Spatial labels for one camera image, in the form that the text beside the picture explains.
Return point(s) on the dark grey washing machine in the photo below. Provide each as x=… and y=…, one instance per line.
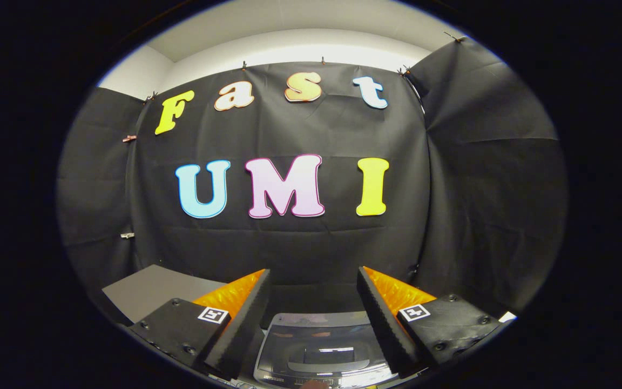
x=278, y=381

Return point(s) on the grey cabinet table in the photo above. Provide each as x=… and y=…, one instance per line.
x=154, y=286

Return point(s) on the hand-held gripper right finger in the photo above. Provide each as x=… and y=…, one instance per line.
x=384, y=324

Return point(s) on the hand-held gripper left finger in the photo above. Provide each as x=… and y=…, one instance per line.
x=243, y=324

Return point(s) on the black backdrop cloth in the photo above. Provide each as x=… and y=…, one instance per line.
x=289, y=129

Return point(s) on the white panel with black marks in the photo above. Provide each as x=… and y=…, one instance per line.
x=507, y=317

